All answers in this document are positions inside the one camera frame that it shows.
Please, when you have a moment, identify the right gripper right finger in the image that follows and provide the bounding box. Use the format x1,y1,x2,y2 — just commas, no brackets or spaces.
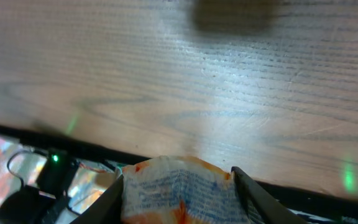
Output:
231,166,306,224

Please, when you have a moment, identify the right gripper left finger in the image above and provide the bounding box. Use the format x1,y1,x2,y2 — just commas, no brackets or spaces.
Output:
70,175,124,224

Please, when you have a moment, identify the orange snack packet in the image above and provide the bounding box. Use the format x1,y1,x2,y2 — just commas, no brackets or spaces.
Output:
121,156,249,223

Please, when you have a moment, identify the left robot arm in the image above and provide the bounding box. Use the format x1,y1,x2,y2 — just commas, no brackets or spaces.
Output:
0,151,79,224

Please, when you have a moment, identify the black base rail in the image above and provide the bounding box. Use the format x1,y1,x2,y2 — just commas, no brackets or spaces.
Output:
0,125,358,223

